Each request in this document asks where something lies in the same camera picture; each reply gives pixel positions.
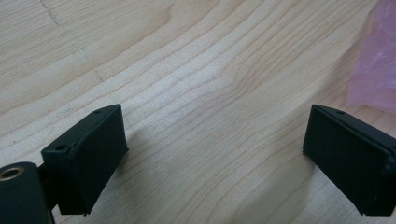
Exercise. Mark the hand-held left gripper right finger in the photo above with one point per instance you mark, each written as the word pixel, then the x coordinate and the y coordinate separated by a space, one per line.
pixel 351 155

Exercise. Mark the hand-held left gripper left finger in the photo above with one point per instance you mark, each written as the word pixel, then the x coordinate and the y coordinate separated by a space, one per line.
pixel 90 155

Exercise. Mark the pink plastic bag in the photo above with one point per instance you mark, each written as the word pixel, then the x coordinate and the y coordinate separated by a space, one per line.
pixel 376 68

